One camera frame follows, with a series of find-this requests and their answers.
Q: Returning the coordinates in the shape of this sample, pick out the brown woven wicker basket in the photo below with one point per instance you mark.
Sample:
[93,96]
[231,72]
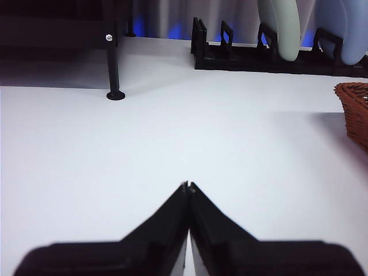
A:
[356,115]

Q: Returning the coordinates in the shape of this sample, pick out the black dish rack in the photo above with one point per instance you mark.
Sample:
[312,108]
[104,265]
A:
[244,61]

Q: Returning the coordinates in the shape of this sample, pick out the grey pleated curtain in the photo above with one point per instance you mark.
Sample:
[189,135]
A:
[178,14]

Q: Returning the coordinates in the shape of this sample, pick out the silver shelf screw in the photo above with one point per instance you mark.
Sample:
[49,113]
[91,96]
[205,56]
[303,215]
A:
[109,37]

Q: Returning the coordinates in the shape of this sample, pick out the light blue plate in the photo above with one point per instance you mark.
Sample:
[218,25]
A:
[345,28]

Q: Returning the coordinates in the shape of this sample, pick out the black metal shelf frame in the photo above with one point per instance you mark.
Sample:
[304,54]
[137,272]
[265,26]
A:
[113,72]

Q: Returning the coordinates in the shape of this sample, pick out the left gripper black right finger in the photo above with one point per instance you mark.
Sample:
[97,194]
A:
[244,256]

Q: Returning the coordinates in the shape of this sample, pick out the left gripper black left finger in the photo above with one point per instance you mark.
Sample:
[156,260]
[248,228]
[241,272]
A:
[129,256]

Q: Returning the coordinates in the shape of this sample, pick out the pale green plate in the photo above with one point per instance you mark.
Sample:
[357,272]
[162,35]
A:
[286,31]

